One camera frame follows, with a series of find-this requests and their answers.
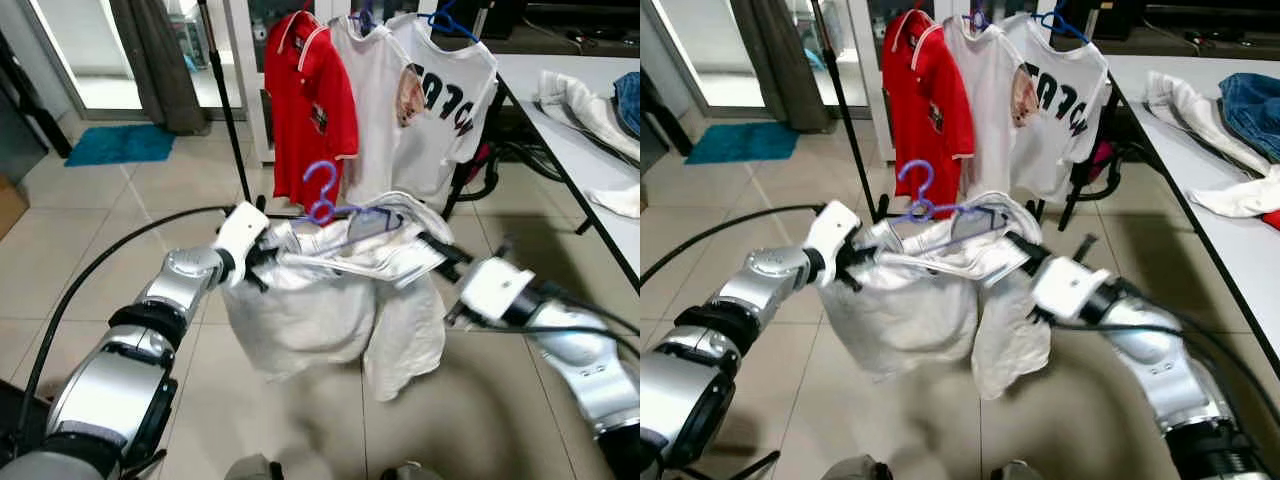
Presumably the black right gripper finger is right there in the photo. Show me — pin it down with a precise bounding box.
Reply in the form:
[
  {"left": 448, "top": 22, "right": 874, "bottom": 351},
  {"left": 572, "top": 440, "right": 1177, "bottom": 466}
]
[
  {"left": 1000, "top": 232, "right": 1049, "bottom": 283},
  {"left": 412, "top": 232, "right": 463, "bottom": 283}
]

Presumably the white denim jacket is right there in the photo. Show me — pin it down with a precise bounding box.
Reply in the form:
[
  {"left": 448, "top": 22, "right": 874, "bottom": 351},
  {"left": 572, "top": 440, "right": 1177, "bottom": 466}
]
[
  {"left": 815, "top": 190, "right": 1056, "bottom": 403},
  {"left": 222, "top": 190, "right": 451, "bottom": 403}
]

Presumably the blue denim jacket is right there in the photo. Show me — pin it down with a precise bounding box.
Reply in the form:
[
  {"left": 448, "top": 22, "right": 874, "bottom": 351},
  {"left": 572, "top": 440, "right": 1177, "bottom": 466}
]
[
  {"left": 1215, "top": 72, "right": 1280, "bottom": 166},
  {"left": 612, "top": 72, "right": 641, "bottom": 141}
]

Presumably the blue plastic hanger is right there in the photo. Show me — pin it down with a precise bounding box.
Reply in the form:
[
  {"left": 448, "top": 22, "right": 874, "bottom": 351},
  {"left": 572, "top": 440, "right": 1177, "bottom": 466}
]
[
  {"left": 1035, "top": 0, "right": 1093, "bottom": 43},
  {"left": 418, "top": 0, "right": 481, "bottom": 43}
]

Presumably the black office chair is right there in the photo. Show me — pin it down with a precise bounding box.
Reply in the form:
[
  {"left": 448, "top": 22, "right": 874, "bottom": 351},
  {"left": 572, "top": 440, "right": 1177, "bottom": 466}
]
[
  {"left": 1075, "top": 140, "right": 1171, "bottom": 231},
  {"left": 455, "top": 140, "right": 561, "bottom": 216}
]

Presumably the white black-lettered t-shirt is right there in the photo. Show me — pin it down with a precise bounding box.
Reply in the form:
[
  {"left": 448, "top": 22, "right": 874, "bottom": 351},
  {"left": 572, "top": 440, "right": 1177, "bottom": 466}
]
[
  {"left": 1005, "top": 12, "right": 1113, "bottom": 206},
  {"left": 388, "top": 12, "right": 499, "bottom": 211}
]

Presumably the metal clothes rack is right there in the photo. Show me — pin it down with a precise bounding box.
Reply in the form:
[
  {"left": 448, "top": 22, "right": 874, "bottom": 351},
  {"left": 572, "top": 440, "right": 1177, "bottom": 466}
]
[
  {"left": 195, "top": 0, "right": 506, "bottom": 223},
  {"left": 808, "top": 0, "right": 1126, "bottom": 233}
]

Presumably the white picture t-shirt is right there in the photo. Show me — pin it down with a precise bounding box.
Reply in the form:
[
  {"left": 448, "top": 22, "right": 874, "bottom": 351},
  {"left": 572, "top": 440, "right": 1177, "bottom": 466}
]
[
  {"left": 942, "top": 15, "right": 1041, "bottom": 201},
  {"left": 328, "top": 15, "right": 426, "bottom": 206}
]

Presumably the red polo shirt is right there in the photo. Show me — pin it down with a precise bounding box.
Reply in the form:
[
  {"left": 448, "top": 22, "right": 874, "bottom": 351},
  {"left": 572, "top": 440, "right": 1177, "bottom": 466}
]
[
  {"left": 880, "top": 10, "right": 976, "bottom": 196},
  {"left": 263, "top": 12, "right": 359, "bottom": 213}
]

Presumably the teal floor mat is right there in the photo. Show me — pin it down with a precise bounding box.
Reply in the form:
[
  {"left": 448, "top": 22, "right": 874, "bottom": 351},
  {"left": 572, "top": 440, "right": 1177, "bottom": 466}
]
[
  {"left": 685, "top": 122, "right": 801, "bottom": 166},
  {"left": 65, "top": 125, "right": 176, "bottom": 168}
]

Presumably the white cloth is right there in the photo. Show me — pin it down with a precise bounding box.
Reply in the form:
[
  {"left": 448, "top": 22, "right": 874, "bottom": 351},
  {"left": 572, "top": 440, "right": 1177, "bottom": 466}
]
[
  {"left": 1185, "top": 168, "right": 1280, "bottom": 219},
  {"left": 583, "top": 185, "right": 641, "bottom": 219}
]

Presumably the grey robot left foot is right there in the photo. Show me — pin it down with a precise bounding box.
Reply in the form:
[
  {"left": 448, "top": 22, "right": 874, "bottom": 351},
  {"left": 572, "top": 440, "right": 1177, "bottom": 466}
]
[
  {"left": 825, "top": 455, "right": 896, "bottom": 480},
  {"left": 225, "top": 455, "right": 289, "bottom": 480}
]

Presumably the white denim garment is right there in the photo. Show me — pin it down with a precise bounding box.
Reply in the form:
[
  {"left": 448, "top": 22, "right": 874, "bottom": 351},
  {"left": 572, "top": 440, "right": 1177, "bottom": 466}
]
[
  {"left": 533, "top": 70, "right": 641, "bottom": 163},
  {"left": 1140, "top": 70, "right": 1276, "bottom": 179}
]

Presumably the grey curtain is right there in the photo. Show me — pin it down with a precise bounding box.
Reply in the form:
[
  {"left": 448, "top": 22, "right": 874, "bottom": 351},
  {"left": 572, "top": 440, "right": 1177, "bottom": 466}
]
[
  {"left": 108, "top": 0, "right": 209, "bottom": 136},
  {"left": 730, "top": 0, "right": 836, "bottom": 133}
]

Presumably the black desk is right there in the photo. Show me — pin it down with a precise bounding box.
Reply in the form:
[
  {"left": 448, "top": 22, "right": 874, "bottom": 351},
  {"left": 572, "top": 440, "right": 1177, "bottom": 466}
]
[
  {"left": 640, "top": 70, "right": 701, "bottom": 166},
  {"left": 0, "top": 25, "right": 76, "bottom": 161}
]

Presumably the cardboard box printed C/NO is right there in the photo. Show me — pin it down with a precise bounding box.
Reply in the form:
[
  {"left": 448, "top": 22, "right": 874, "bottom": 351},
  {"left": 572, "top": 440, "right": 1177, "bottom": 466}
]
[{"left": 0, "top": 175, "right": 29, "bottom": 241}]

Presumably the glass sliding door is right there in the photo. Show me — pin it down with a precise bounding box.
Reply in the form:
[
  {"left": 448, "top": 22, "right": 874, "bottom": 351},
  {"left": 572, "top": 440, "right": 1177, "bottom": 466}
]
[
  {"left": 645, "top": 0, "right": 861, "bottom": 116},
  {"left": 25, "top": 0, "right": 241, "bottom": 121}
]

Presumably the black low sideboard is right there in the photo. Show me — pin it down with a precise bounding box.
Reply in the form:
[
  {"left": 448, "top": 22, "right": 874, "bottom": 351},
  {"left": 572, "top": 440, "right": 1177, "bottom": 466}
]
[
  {"left": 1110, "top": 0, "right": 1280, "bottom": 56},
  {"left": 480, "top": 0, "right": 641, "bottom": 56}
]

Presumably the grey metal cabinet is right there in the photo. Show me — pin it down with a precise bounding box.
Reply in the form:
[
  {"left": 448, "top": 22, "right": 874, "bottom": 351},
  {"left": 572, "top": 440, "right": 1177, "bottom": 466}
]
[{"left": 0, "top": 85, "right": 51, "bottom": 186}]

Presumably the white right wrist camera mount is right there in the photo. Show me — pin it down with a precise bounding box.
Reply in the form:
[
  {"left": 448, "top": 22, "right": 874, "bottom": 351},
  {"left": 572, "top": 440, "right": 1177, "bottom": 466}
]
[
  {"left": 458, "top": 258, "right": 536, "bottom": 326},
  {"left": 1030, "top": 258, "right": 1113, "bottom": 323}
]

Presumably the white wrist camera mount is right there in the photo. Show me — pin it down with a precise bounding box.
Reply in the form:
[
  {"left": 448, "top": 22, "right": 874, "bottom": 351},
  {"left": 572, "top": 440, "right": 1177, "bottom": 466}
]
[
  {"left": 1030, "top": 258, "right": 1113, "bottom": 323},
  {"left": 458, "top": 258, "right": 536, "bottom": 326},
  {"left": 803, "top": 200, "right": 863, "bottom": 289},
  {"left": 213, "top": 202, "right": 271, "bottom": 289}
]

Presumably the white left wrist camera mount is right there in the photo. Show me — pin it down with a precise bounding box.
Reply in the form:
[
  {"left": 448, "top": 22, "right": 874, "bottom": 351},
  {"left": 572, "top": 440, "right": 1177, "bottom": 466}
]
[
  {"left": 213, "top": 202, "right": 271, "bottom": 289},
  {"left": 803, "top": 200, "right": 863, "bottom": 289}
]

